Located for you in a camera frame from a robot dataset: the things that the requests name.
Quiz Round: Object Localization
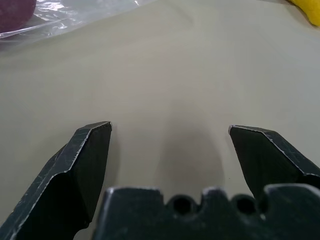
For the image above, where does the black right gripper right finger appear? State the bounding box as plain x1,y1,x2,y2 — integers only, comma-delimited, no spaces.
227,124,320,197

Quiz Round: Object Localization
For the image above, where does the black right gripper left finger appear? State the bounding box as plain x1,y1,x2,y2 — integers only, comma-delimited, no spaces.
0,120,113,240

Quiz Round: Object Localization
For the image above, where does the dark red round object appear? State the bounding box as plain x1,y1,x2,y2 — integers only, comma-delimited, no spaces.
0,0,37,35

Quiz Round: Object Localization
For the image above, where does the yellow plush object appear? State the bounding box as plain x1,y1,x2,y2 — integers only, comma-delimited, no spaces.
286,0,320,27

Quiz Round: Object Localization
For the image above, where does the clear plastic bag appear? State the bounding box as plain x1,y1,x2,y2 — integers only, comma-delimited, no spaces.
0,0,161,55

